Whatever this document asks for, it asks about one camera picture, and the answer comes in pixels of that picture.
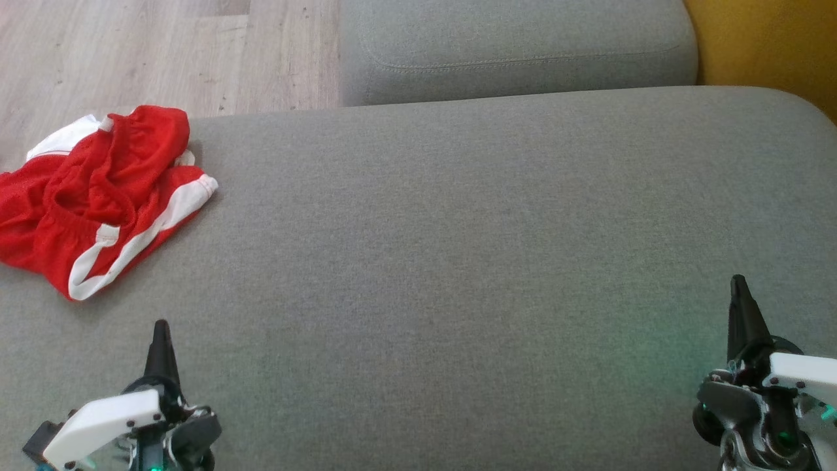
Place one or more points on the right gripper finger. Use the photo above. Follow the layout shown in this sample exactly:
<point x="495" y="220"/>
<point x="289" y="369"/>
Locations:
<point x="744" y="320"/>

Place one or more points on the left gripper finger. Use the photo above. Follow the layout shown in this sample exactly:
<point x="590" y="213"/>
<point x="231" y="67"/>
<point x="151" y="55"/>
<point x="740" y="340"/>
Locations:
<point x="161" y="360"/>

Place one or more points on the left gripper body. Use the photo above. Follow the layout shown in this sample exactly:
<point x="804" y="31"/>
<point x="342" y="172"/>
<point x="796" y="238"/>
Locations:
<point x="104" y="418"/>

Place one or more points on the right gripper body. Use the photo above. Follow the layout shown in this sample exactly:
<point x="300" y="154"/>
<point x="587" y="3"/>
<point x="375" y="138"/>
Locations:
<point x="785" y="405"/>

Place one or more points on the red mesh shorts white trim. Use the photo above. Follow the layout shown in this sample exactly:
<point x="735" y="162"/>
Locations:
<point x="150" y="196"/>

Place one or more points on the red basketball jersey black letters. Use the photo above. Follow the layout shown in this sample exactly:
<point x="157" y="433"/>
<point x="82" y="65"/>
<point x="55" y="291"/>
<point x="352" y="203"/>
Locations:
<point x="19" y="216"/>

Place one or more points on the large yellow sofa back cushion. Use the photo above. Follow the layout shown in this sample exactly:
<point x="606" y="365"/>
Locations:
<point x="771" y="39"/>

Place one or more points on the grey and yellow sofa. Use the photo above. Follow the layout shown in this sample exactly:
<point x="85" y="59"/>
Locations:
<point x="458" y="261"/>

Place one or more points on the grey sofa seat cushion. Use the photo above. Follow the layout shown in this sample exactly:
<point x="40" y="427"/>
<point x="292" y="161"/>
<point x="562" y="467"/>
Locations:
<point x="510" y="39"/>

